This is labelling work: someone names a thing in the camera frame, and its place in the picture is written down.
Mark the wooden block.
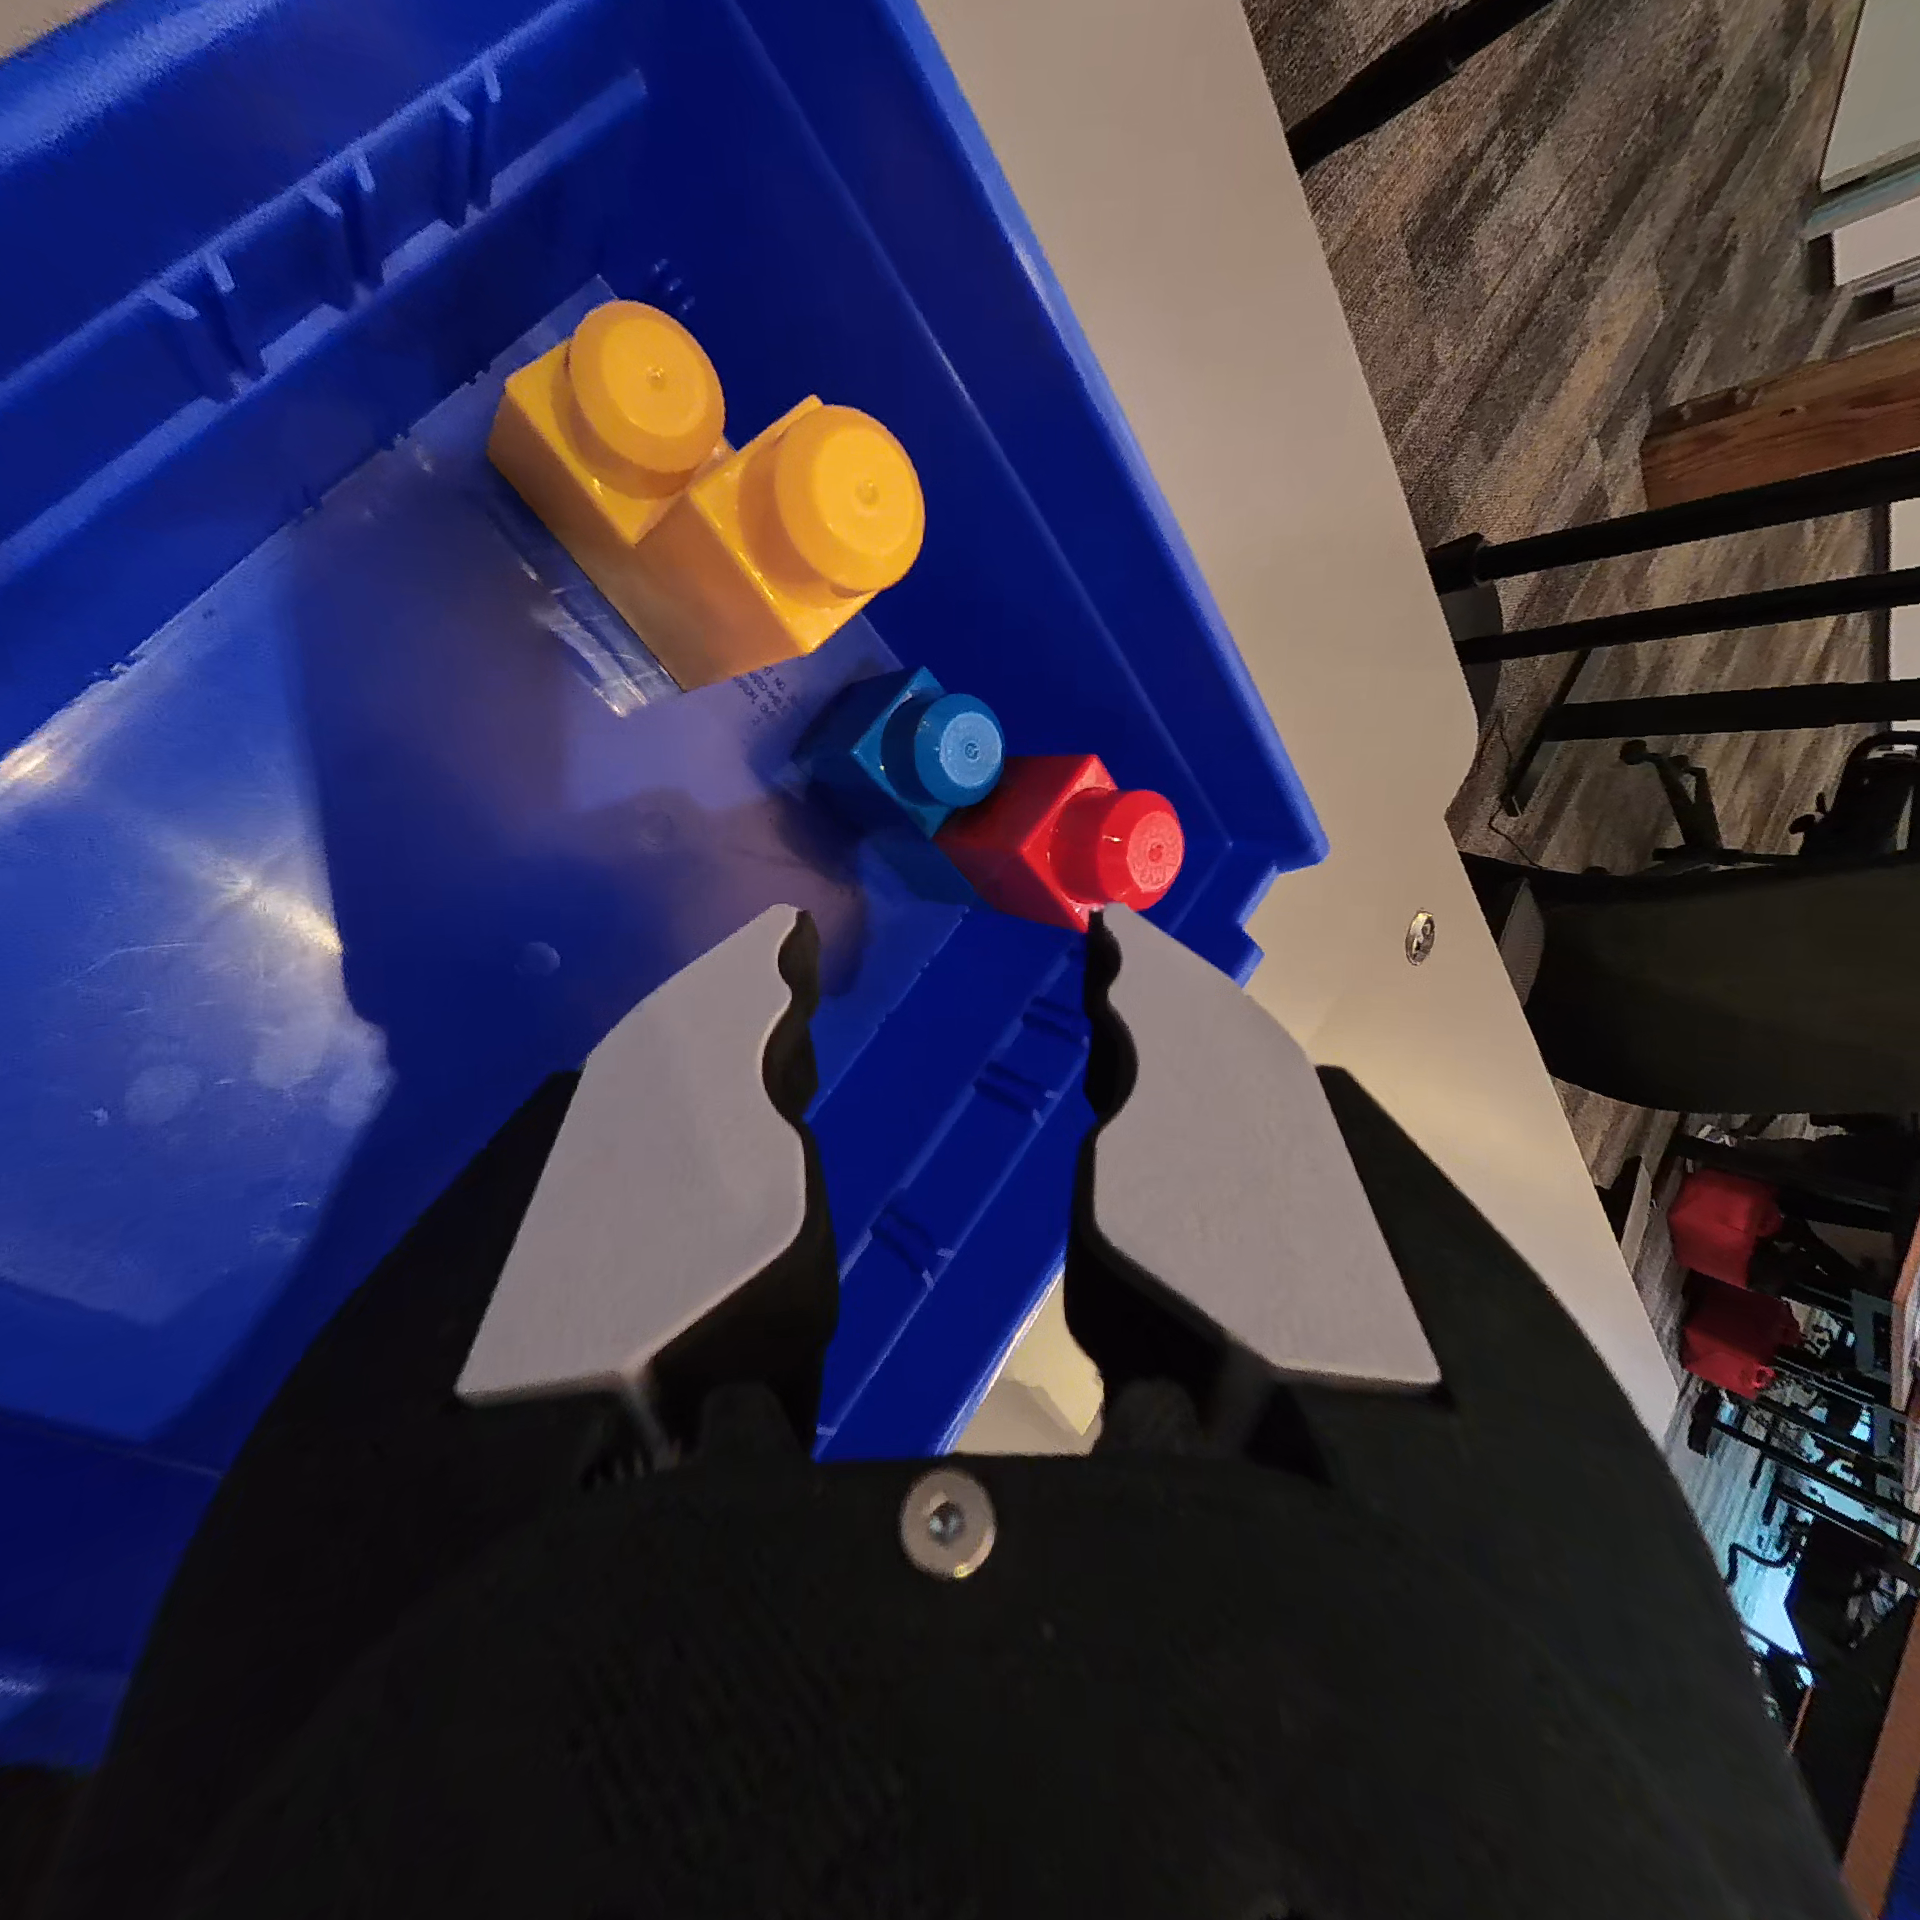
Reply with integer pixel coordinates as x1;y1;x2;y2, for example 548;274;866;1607
1643;338;1920;510

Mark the blue two-stud block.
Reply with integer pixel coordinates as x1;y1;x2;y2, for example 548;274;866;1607
791;664;1010;911

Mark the red crate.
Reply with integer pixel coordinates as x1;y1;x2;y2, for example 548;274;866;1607
1678;1289;1802;1396
1669;1175;1790;1289

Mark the blue plastic bin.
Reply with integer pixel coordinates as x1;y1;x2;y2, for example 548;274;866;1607
0;0;1327;1771

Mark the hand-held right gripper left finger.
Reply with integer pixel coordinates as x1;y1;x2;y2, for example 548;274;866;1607
455;904;839;1450

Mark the black office chair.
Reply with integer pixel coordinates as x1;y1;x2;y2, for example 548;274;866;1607
1618;731;1920;887

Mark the black upright panel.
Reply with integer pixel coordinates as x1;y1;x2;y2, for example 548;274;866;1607
1522;860;1920;1120

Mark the yellow two-stud block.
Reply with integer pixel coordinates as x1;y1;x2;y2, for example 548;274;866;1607
487;300;863;696

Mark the red one-stud block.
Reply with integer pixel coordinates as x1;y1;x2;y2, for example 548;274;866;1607
938;753;1187;935

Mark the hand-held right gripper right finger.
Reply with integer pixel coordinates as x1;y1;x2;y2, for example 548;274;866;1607
1064;908;1447;1452

